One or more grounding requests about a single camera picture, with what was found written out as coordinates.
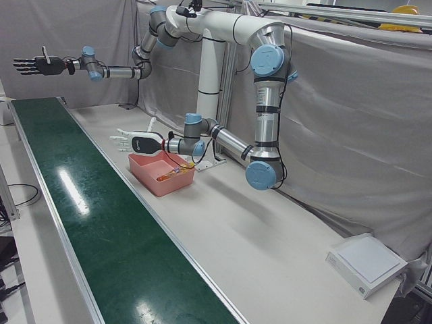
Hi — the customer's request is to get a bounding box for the black loose cable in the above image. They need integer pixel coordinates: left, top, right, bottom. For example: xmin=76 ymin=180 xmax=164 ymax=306
xmin=6 ymin=183 xmax=40 ymax=207

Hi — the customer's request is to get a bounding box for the white flat box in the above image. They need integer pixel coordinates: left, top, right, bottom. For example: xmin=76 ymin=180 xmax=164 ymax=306
xmin=325 ymin=232 xmax=408 ymax=300

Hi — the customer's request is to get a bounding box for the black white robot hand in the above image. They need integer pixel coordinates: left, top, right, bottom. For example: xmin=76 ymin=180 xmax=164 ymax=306
xmin=109 ymin=117 xmax=165 ymax=157
xmin=12 ymin=46 xmax=68 ymax=78

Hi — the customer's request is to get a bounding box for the yellow hard hat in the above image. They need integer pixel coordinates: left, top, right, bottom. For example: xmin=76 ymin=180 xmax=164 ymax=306
xmin=390 ymin=4 xmax=423 ymax=16
xmin=377 ymin=22 xmax=423 ymax=34

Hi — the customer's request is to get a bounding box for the white conveyor control box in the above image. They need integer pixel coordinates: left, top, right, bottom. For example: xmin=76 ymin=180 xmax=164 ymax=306
xmin=0 ymin=95 xmax=15 ymax=127

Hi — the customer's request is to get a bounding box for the black stand mounted camera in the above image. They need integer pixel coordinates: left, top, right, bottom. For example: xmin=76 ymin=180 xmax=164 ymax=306
xmin=174 ymin=0 xmax=204 ymax=18

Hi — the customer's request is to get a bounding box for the green conveyor belt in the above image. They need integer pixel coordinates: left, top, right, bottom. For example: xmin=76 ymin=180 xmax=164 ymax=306
xmin=6 ymin=97 xmax=251 ymax=324

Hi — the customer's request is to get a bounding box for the orange juice bottle yellow cap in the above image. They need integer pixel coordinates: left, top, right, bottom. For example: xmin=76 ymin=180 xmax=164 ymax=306
xmin=155 ymin=161 xmax=196 ymax=183

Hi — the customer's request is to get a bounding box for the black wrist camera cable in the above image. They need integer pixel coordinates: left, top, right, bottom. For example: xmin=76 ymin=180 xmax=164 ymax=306
xmin=163 ymin=130 xmax=217 ymax=169

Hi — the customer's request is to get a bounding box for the aluminium table leg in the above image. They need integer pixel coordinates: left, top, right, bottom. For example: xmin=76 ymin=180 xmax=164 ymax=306
xmin=0 ymin=164 xmax=20 ymax=223

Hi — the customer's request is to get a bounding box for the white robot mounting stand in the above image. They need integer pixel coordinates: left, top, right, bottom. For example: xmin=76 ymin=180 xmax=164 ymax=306
xmin=164 ymin=4 xmax=285 ymax=173

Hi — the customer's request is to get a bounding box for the pink plastic basket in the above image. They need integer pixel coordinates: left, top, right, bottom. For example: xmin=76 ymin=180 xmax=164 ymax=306
xmin=128 ymin=151 xmax=196 ymax=198

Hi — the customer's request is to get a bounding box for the grey backdrop curtain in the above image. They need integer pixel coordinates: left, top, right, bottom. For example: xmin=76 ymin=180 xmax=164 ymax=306
xmin=0 ymin=0 xmax=432 ymax=267

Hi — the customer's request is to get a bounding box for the aluminium upright profile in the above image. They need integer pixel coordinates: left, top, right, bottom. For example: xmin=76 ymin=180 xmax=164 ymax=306
xmin=214 ymin=39 xmax=238 ymax=152

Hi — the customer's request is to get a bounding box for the aluminium cage frame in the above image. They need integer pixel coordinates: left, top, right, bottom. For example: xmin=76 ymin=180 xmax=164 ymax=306
xmin=242 ymin=0 xmax=432 ymax=28

